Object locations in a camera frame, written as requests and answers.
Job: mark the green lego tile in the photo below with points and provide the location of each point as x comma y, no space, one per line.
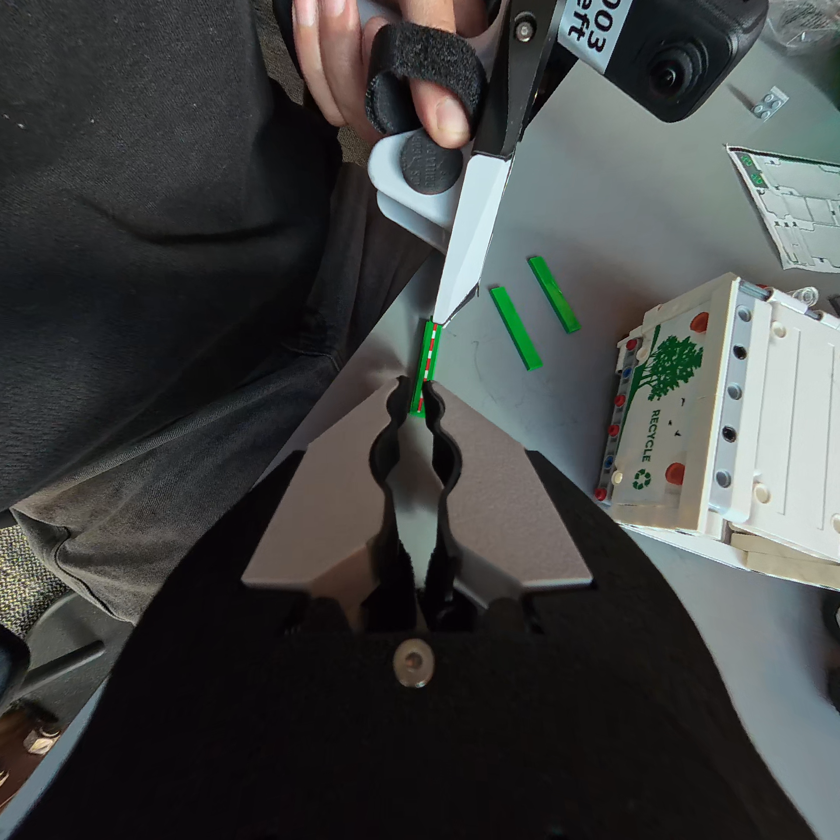
415,394
554,295
516,328

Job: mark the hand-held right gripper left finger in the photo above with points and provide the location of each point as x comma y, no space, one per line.
321,525

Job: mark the black sweater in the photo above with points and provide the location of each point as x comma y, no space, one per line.
131,197

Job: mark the white lego garbage truck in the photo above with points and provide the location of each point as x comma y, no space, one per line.
768,420

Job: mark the dark grey pants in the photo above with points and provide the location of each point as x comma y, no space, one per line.
197,459

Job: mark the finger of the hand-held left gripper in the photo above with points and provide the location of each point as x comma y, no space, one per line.
472,223

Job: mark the small grey lego plate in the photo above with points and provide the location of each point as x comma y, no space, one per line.
770,103

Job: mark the lego sticker sheet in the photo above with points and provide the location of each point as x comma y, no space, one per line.
800,210

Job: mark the person's left hand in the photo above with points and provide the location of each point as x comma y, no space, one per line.
328,59

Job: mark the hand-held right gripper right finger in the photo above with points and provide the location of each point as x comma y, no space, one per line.
518,525

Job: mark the clear plastic bag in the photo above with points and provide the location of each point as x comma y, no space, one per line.
804,19

